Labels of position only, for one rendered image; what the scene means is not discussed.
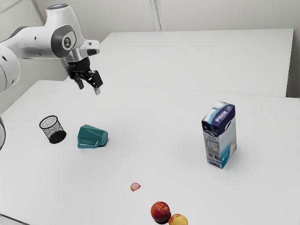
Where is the teal faceted mug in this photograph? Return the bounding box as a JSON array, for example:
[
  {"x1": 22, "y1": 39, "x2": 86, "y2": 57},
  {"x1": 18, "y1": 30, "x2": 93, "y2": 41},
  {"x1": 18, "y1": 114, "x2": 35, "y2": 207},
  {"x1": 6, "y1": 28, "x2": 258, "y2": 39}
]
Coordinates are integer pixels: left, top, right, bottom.
[{"x1": 77, "y1": 124, "x2": 109, "y2": 149}]

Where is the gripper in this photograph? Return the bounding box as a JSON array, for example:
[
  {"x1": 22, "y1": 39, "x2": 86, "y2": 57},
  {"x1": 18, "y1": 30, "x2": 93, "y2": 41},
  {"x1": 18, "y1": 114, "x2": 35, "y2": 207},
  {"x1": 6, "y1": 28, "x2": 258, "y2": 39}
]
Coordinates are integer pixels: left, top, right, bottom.
[{"x1": 66, "y1": 58, "x2": 104, "y2": 96}]

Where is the yellow red apple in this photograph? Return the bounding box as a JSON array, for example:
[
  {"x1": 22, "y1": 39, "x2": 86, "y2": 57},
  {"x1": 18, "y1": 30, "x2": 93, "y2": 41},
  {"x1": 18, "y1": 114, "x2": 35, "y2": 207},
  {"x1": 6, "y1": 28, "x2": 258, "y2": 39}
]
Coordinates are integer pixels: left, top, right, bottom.
[{"x1": 168, "y1": 213, "x2": 188, "y2": 225}]

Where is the black mesh pen holder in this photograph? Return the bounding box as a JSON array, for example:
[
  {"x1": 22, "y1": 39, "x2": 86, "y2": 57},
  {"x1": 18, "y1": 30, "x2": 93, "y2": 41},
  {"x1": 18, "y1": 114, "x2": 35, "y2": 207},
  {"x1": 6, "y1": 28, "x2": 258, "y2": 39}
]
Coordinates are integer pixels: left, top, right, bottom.
[{"x1": 39, "y1": 115, "x2": 67, "y2": 144}]

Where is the blue and white carton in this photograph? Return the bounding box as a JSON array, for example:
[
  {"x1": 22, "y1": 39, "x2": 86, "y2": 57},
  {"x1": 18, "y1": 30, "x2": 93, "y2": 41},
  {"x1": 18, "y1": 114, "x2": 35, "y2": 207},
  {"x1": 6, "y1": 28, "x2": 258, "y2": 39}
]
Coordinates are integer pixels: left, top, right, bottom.
[{"x1": 201, "y1": 100, "x2": 237, "y2": 169}]

